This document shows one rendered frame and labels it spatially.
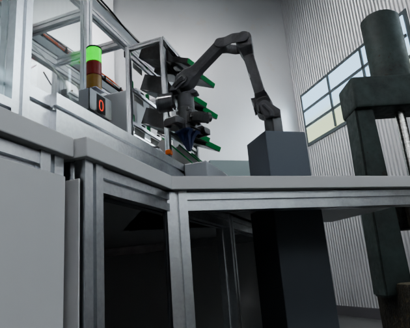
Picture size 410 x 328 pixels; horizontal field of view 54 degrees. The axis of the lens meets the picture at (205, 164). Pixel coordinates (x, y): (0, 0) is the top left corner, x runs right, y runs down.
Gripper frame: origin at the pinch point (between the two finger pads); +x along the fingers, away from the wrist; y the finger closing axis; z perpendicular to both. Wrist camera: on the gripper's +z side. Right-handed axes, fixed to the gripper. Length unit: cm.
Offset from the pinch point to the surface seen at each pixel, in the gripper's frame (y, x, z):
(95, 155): -65, 26, 34
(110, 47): 45, -96, -92
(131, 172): -56, 26, 31
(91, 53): -27.2, -29.2, -16.6
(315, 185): -12, 26, 46
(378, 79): 224, -97, 23
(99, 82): -25.0, -18.9, -15.5
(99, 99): -25.0, -12.6, -15.3
